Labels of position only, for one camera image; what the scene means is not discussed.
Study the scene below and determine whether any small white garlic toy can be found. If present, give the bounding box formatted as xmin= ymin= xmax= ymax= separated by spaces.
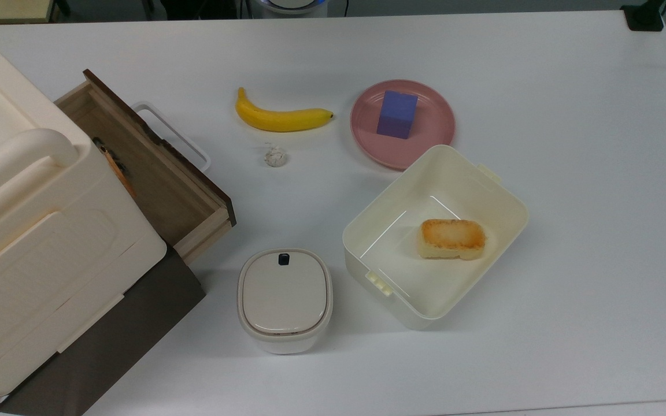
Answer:
xmin=264 ymin=144 xmax=288 ymax=168

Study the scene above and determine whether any yellow toy banana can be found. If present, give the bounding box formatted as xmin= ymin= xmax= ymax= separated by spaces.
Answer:
xmin=235 ymin=87 xmax=334 ymax=133

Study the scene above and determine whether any toasted bread toy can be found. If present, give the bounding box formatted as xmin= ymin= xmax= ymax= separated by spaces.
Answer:
xmin=419 ymin=218 xmax=486 ymax=261

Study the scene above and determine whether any brown wooden drawer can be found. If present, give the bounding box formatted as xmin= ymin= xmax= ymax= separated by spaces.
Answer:
xmin=54 ymin=69 xmax=236 ymax=265

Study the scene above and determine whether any dark brown drawer cabinet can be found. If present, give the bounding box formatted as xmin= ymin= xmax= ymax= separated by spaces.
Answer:
xmin=0 ymin=248 xmax=206 ymax=416

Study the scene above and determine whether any cream toy fridge cabinet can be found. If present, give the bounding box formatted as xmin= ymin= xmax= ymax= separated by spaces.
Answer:
xmin=0 ymin=20 xmax=167 ymax=396

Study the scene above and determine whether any pink plate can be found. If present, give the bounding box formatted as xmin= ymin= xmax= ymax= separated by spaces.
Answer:
xmin=350 ymin=80 xmax=456 ymax=171

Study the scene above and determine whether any small white trash can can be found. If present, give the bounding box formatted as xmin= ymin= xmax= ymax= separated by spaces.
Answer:
xmin=237 ymin=248 xmax=334 ymax=355

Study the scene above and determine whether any purple cube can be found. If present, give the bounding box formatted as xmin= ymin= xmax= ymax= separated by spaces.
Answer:
xmin=376 ymin=90 xmax=419 ymax=140

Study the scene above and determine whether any white plastic storage box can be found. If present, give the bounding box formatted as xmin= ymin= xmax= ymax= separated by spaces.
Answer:
xmin=342 ymin=144 xmax=530 ymax=331

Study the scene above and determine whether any black stand base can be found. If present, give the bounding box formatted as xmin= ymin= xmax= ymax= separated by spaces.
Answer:
xmin=621 ymin=0 xmax=666 ymax=32

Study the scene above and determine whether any wooden side table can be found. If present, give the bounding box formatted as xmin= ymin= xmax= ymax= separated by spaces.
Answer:
xmin=0 ymin=0 xmax=59 ymax=25

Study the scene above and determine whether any white drawer handle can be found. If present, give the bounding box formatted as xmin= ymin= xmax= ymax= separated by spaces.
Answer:
xmin=132 ymin=101 xmax=212 ymax=172

